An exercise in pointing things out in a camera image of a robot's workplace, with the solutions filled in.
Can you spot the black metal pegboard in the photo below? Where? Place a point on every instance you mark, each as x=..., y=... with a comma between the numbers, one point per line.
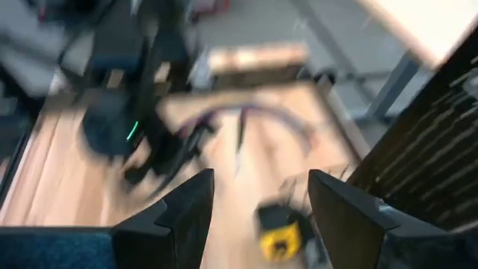
x=429, y=149

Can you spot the yellow black Stanley tape measure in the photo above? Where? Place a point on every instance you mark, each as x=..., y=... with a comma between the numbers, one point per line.
x=280, y=235

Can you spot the light wooden table top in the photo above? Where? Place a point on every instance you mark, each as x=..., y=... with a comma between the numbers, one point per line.
x=429, y=22

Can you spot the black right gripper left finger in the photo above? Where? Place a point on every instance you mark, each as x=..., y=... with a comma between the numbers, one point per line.
x=149, y=243

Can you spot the low wooden platform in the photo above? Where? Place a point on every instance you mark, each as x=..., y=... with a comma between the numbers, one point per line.
x=257, y=60

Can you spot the small black red screwdriver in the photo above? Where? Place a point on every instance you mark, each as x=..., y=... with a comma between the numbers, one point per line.
x=241, y=130

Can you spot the grey table leg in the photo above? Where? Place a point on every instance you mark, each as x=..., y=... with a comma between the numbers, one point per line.
x=392, y=89

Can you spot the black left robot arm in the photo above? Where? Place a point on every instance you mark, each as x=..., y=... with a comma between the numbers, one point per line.
x=112, y=127

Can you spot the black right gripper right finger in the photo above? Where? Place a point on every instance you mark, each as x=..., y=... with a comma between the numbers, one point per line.
x=373, y=239

